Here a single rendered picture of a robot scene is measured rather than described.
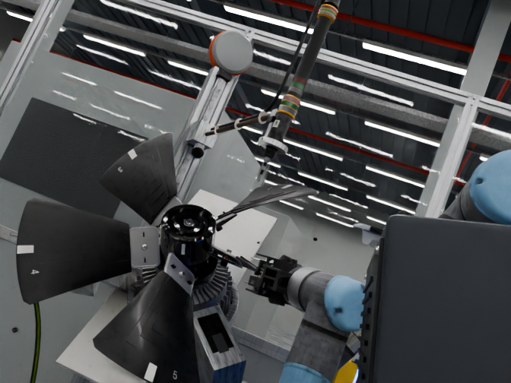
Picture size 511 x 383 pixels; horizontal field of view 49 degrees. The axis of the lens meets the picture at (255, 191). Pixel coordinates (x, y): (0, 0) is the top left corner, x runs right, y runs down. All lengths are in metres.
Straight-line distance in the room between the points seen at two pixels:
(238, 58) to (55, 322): 1.14
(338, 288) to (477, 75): 5.33
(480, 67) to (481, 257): 5.75
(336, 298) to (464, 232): 0.46
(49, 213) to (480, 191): 0.86
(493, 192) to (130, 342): 0.65
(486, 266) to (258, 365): 1.59
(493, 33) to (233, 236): 5.03
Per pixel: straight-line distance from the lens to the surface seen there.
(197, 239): 1.18
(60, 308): 2.16
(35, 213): 1.28
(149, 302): 1.10
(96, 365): 1.33
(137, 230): 1.25
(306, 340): 0.86
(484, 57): 6.17
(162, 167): 1.39
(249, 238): 1.60
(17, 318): 2.24
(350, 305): 0.83
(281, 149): 1.25
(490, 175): 0.87
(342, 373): 1.42
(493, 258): 0.39
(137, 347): 1.05
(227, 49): 2.02
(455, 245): 0.38
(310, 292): 0.88
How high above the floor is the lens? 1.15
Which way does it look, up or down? 9 degrees up
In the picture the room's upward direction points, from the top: 22 degrees clockwise
